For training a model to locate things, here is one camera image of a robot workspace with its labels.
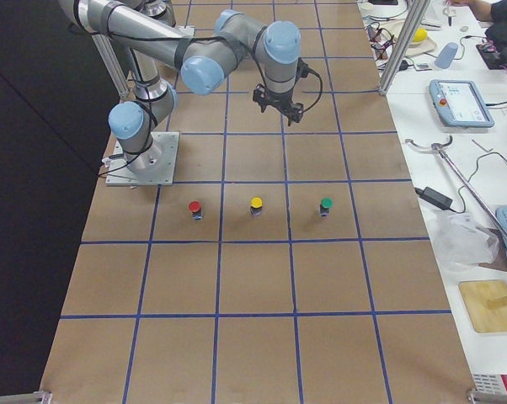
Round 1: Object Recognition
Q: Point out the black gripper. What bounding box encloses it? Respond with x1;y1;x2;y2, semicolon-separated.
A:
253;84;303;126

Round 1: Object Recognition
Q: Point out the yellow push button switch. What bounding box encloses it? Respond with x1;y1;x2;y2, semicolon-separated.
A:
249;196;264;216

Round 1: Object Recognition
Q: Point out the yellow round object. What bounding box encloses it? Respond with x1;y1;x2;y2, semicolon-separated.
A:
412;28;428;44

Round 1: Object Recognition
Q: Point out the metal rod tool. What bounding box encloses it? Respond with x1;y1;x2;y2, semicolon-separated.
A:
404;135;507;258

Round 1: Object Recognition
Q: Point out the blue plastic cup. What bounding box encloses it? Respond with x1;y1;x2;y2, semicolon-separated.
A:
433;42;459;70

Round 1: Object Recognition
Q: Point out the black power brick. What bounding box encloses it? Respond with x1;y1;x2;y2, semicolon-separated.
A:
419;187;452;210

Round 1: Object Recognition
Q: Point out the teach pendant tablet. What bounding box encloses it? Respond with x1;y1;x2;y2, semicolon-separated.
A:
429;79;494;128

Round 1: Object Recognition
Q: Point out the clear plastic bag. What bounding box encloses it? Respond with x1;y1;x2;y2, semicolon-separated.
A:
430;211;499;265

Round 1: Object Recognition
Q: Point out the wooden cutting board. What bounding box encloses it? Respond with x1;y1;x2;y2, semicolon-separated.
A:
458;280;507;333

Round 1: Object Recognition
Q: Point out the camera black cable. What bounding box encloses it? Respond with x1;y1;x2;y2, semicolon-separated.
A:
297;61;323;114

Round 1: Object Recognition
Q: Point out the green push button switch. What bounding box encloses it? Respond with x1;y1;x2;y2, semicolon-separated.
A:
319;197;334;217

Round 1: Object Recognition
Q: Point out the red push button switch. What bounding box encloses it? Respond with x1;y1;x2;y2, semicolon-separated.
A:
188;200;203;221

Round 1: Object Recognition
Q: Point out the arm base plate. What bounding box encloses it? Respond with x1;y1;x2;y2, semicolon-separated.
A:
105;131;180;186

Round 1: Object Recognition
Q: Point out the aluminium frame post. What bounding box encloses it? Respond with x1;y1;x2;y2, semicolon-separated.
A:
378;0;430;95

